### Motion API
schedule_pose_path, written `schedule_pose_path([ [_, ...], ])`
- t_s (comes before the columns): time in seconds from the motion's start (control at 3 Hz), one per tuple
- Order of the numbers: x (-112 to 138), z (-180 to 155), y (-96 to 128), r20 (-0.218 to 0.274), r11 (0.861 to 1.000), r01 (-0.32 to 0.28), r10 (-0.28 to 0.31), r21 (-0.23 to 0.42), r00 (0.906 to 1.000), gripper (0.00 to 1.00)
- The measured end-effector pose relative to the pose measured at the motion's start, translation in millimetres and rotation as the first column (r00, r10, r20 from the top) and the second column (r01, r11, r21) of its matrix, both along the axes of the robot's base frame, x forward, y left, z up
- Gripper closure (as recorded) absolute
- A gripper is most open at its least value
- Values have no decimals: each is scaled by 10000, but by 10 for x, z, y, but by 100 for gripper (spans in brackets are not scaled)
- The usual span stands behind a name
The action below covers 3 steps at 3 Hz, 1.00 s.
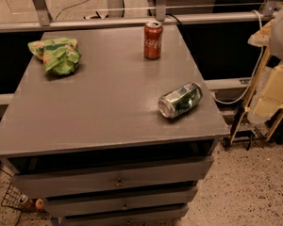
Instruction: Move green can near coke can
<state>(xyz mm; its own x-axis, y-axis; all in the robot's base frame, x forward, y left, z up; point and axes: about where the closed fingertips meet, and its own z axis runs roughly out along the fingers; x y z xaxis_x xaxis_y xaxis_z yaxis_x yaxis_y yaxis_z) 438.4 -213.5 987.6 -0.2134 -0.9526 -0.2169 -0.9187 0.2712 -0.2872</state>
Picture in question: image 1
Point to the green chip bag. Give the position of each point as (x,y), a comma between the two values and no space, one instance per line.
(59,56)

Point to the grey metal railing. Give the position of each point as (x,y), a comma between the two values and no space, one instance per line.
(46,15)

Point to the top grey drawer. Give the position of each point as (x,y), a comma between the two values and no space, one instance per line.
(79,181)

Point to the wire basket on floor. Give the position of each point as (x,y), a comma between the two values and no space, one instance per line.
(17,200)

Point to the middle grey drawer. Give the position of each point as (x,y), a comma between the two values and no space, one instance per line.
(121,202)

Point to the grey drawer cabinet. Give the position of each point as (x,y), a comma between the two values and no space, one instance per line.
(106,114)

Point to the green soda can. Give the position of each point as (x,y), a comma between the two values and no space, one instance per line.
(179,101)

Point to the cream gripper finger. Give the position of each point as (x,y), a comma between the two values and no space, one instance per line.
(271,97)
(261,37)

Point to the bottom grey drawer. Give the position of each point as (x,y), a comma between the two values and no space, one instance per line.
(129,217)

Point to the grey drawer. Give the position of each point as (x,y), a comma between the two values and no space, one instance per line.
(121,202)
(129,217)
(79,181)

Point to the red coke can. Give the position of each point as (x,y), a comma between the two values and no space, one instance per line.
(152,39)

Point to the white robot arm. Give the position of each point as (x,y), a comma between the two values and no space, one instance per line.
(276,49)

